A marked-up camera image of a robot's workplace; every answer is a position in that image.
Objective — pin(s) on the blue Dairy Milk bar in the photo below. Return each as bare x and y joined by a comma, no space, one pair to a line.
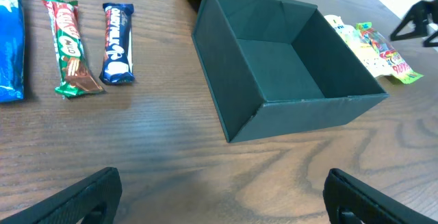
117,59

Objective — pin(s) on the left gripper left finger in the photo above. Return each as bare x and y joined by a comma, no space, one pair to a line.
94,199

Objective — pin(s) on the yellow Hacks candy bag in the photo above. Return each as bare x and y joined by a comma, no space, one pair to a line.
360,46

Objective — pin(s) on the green red KitKat Milo bar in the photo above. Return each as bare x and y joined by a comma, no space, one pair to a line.
76,79

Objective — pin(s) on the blue Oreo cookie pack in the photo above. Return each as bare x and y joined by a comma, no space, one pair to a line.
12,50

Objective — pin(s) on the dark green open box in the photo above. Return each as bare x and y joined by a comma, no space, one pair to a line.
277,67

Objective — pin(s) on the green Haribo gummy bag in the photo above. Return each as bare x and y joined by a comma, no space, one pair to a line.
392,63

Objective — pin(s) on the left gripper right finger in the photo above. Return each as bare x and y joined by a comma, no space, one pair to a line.
349,200

